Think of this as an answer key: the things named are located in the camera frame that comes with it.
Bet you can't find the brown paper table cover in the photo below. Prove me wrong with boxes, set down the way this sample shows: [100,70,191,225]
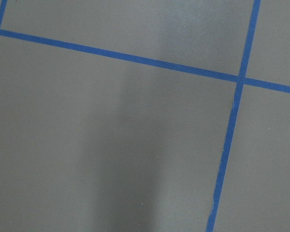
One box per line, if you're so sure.
[0,0,290,232]

